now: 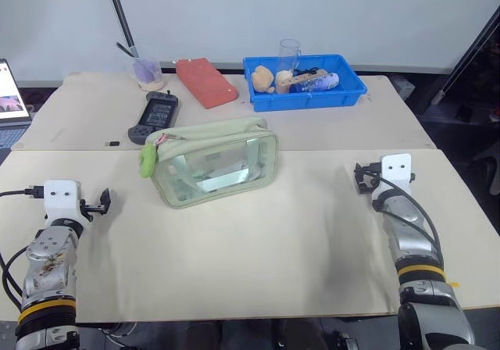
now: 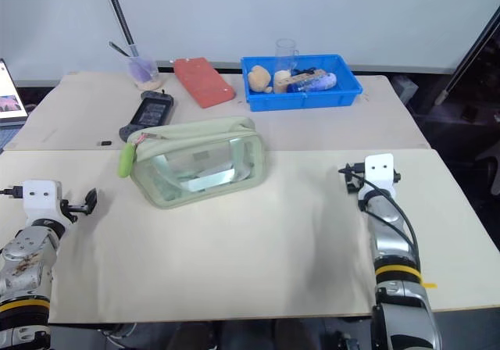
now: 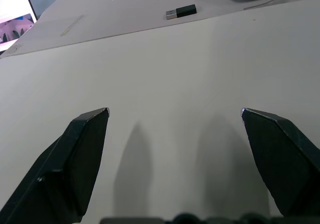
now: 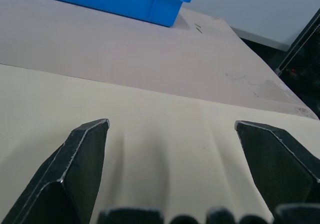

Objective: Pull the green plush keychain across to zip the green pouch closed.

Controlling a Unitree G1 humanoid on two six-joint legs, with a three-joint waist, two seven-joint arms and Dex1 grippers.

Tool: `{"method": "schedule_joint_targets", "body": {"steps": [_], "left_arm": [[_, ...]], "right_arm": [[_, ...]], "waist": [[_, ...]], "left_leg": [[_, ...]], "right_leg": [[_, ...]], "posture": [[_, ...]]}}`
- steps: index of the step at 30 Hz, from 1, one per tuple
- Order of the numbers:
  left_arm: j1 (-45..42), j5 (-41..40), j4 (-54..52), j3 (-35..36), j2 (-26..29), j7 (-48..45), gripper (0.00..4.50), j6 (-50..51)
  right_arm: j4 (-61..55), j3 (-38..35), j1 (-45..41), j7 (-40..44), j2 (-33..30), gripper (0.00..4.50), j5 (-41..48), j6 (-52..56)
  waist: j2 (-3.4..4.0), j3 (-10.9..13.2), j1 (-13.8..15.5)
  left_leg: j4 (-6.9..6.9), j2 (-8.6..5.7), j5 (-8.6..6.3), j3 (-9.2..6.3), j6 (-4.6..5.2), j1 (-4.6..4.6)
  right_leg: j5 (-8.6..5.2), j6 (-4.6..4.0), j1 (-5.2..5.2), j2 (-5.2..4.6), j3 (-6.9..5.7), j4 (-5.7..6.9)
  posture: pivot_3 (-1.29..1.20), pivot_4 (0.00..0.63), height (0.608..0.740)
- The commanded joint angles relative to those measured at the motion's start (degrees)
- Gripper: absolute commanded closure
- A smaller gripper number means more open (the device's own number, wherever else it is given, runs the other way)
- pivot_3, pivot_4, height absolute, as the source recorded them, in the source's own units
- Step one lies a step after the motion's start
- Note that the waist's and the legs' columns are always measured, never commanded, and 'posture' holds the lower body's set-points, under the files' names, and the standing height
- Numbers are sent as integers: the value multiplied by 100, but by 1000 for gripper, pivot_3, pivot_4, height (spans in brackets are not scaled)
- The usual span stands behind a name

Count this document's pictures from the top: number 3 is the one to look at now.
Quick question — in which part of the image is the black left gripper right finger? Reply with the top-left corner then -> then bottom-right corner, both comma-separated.
240,107 -> 320,218

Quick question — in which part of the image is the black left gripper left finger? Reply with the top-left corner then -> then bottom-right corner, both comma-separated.
0,107 -> 111,224

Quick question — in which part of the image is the clear tape strip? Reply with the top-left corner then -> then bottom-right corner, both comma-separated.
59,14 -> 85,37

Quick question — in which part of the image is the computer monitor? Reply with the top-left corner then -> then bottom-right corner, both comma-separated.
0,0 -> 38,53

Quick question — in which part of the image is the black USB dongle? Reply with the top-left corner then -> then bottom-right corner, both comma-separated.
164,4 -> 197,20

